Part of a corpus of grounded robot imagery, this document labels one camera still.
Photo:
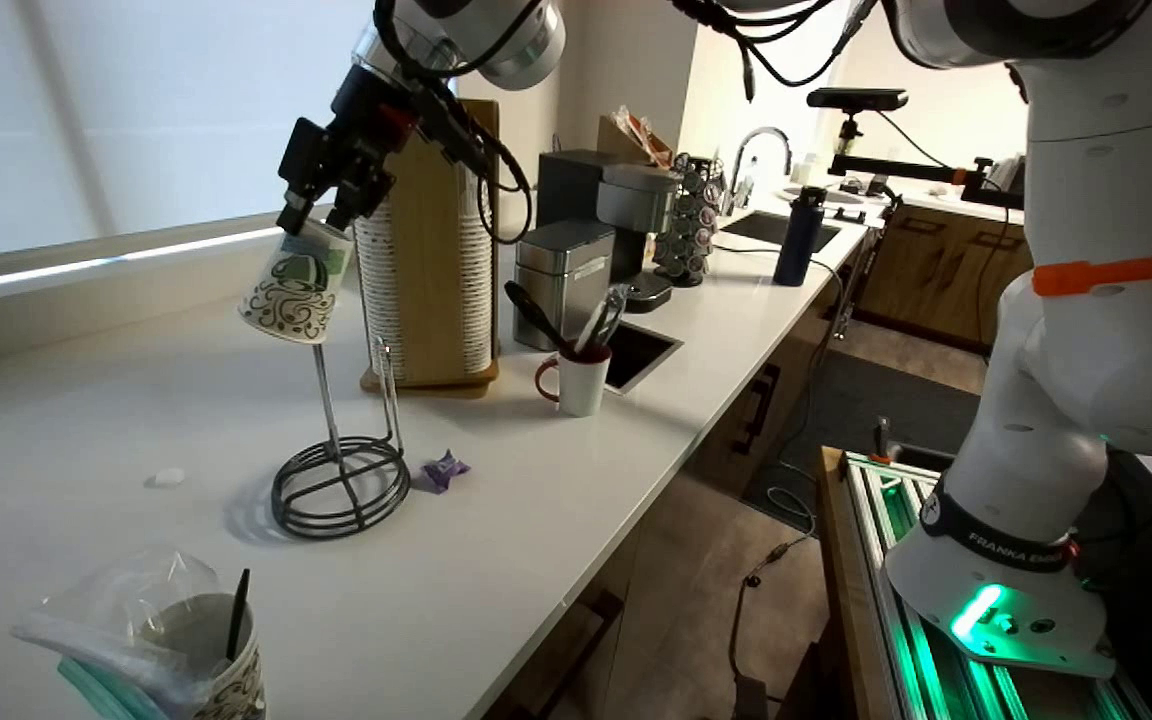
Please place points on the black stirrer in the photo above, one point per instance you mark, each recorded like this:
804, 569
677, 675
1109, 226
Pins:
239, 616

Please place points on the chrome faucet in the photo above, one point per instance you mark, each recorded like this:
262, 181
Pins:
752, 147

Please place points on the black camera on stand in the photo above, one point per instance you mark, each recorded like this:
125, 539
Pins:
859, 100

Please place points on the purple candy wrapper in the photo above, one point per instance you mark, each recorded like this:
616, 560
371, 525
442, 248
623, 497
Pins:
442, 471

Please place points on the wooden cabinet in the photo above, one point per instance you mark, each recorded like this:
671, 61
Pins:
939, 273

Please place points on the grey coffee machine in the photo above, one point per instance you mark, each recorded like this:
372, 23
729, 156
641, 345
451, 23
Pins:
600, 200

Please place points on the counter sink basin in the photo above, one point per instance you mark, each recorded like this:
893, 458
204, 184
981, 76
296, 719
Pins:
776, 230

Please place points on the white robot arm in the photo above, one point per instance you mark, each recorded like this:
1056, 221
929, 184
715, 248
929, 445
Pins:
1080, 345

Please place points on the small white scrap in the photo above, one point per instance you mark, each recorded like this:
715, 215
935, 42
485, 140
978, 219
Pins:
167, 477

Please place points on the clear plastic utensil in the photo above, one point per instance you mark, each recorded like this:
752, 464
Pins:
598, 327

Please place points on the coffee pod carousel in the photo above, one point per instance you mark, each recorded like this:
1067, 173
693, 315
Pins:
690, 221

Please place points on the white mug red inside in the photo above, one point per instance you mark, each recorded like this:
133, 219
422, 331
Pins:
582, 384

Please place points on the wooden knife block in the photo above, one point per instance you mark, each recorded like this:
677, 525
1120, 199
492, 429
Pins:
632, 139

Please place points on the printed paper cup with bag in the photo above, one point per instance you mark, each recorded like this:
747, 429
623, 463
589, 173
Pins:
196, 642

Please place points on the cloth item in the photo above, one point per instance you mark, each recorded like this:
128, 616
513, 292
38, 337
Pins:
294, 287

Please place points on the black tumbler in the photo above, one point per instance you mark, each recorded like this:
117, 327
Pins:
799, 236

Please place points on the teal plastic item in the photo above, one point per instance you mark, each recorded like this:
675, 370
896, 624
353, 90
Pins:
98, 684

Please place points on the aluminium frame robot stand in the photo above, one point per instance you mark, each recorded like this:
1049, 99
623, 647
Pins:
871, 560

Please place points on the clear plastic bag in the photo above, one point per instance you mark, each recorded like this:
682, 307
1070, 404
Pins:
98, 624

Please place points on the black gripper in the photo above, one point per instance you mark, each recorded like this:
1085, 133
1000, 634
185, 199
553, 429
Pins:
372, 121

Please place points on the steel box with label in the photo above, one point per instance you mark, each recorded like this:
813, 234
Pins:
561, 273

